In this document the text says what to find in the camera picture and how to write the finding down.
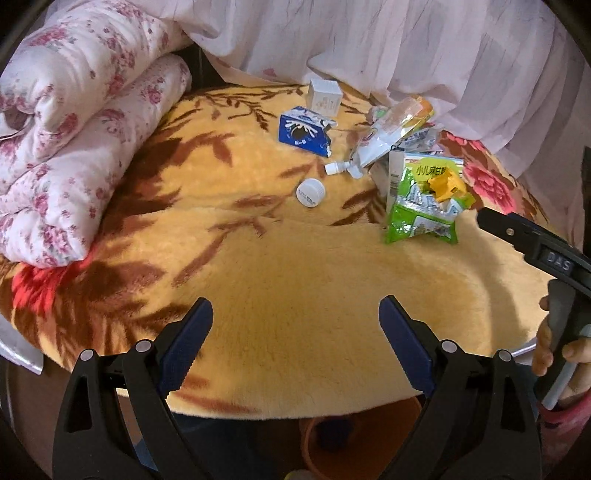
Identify orange trash bin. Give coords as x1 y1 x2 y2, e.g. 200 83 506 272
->
300 397 422 479

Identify white sheer floral curtain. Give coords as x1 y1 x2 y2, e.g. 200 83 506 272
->
133 0 591 232

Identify green snack packet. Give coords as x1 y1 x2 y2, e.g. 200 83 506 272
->
385 173 475 244

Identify folded floral quilt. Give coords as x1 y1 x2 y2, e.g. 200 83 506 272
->
1 1 191 268

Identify white squeeze tube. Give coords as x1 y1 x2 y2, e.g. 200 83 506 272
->
325 96 434 179

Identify torn blue milk carton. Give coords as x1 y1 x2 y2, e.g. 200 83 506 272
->
277 106 337 158

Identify small white cube box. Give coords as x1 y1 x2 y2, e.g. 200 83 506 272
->
307 78 342 118

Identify green medicine box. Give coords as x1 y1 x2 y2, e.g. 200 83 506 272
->
369 150 464 214

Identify yellow floral fleece blanket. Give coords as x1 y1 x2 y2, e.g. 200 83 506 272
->
1 87 548 419

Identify yellow toy piece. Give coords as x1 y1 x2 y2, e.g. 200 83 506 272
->
428 168 468 203

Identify person right hand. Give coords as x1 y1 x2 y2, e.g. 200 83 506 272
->
531 295 591 409

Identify white bottle cap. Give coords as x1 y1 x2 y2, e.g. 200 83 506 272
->
295 178 325 208

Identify green plastic wrapper bag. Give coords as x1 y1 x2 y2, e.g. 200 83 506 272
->
372 104 441 153

